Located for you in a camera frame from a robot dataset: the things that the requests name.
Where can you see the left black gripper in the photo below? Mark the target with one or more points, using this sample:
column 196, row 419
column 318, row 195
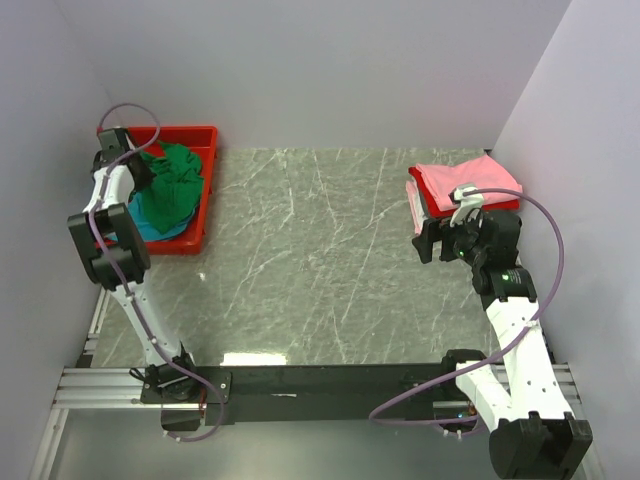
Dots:
column 148, row 175

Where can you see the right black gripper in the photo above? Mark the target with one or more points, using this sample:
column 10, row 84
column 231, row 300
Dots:
column 432, row 231

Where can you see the green t shirt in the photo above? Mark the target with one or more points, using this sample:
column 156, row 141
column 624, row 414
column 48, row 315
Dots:
column 176, row 188

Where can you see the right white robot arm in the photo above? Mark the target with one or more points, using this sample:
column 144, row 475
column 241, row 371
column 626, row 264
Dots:
column 533, row 432

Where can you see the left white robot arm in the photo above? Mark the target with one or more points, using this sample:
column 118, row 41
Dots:
column 114, row 256

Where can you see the folded red t shirt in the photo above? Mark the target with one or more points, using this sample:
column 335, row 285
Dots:
column 435, row 202

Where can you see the folded light pink t shirt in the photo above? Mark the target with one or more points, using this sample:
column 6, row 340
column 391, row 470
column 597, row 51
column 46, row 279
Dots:
column 416, row 206

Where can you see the blue t shirt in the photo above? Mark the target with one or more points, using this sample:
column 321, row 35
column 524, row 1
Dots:
column 147, row 231

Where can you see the red plastic bin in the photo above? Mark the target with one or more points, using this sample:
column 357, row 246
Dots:
column 202, row 140

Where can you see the black base beam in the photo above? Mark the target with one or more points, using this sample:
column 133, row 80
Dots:
column 235, row 394

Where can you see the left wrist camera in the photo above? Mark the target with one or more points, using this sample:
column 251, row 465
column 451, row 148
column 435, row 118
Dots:
column 114, row 139

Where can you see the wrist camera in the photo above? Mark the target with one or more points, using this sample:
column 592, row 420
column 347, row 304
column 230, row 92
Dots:
column 114, row 139
column 467, row 198

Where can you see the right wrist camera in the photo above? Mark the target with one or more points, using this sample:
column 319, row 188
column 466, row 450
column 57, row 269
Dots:
column 467, row 198

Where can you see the aluminium frame rail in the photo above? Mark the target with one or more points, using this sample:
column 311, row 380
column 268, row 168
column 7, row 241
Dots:
column 113, row 388

